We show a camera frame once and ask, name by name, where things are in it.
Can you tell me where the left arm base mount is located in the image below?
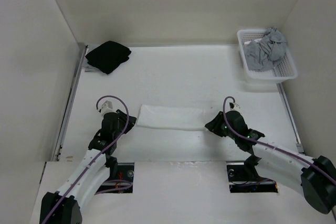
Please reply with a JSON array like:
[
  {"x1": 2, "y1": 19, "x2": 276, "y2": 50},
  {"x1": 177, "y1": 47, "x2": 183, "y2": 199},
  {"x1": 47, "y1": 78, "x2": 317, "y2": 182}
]
[{"x1": 96, "y1": 163, "x2": 135, "y2": 194}]

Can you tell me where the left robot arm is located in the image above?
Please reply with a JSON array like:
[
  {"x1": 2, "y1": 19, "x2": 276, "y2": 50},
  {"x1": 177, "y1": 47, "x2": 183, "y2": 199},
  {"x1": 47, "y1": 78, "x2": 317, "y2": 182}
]
[{"x1": 39, "y1": 110, "x2": 137, "y2": 223}]

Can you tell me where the grey tank top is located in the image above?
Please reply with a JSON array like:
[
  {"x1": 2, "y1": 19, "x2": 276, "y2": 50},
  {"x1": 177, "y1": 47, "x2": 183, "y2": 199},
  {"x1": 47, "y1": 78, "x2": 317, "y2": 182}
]
[{"x1": 244, "y1": 27, "x2": 287, "y2": 72}]

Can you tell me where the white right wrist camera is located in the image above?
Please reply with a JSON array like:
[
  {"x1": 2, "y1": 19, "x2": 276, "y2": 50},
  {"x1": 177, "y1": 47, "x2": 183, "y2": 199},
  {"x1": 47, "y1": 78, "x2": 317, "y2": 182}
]
[{"x1": 229, "y1": 102, "x2": 240, "y2": 112}]

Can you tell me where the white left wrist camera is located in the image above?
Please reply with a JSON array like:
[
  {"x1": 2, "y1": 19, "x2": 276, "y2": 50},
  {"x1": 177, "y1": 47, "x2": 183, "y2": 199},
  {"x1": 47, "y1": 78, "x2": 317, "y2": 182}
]
[{"x1": 98, "y1": 101, "x2": 115, "y2": 116}]

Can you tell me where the white tank top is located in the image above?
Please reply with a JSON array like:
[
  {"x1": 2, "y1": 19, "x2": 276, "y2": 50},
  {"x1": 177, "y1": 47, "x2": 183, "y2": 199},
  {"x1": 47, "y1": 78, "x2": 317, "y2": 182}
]
[{"x1": 137, "y1": 104, "x2": 213, "y2": 131}]

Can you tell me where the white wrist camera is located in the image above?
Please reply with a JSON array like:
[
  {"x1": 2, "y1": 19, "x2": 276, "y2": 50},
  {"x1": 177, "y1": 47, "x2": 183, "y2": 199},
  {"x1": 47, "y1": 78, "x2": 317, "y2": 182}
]
[
  {"x1": 229, "y1": 102, "x2": 240, "y2": 112},
  {"x1": 98, "y1": 101, "x2": 115, "y2": 116}
]

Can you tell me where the folded black tank top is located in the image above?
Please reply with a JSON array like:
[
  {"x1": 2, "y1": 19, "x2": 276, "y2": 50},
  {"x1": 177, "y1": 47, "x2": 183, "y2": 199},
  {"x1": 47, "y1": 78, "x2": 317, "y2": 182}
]
[{"x1": 86, "y1": 41, "x2": 131, "y2": 74}]

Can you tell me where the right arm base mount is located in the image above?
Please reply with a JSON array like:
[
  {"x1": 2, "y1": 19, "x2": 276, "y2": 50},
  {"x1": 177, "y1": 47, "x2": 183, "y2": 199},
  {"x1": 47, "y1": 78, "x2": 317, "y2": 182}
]
[{"x1": 226, "y1": 162, "x2": 278, "y2": 194}]

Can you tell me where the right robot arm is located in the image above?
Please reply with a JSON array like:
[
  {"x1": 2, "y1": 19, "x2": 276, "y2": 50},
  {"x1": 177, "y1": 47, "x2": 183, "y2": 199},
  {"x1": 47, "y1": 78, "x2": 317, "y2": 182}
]
[{"x1": 205, "y1": 110, "x2": 335, "y2": 214}]

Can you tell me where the white plastic basket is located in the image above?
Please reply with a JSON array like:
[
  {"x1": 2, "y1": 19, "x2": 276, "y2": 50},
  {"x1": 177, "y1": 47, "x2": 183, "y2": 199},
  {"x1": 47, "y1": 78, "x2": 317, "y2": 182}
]
[{"x1": 237, "y1": 27, "x2": 298, "y2": 84}]

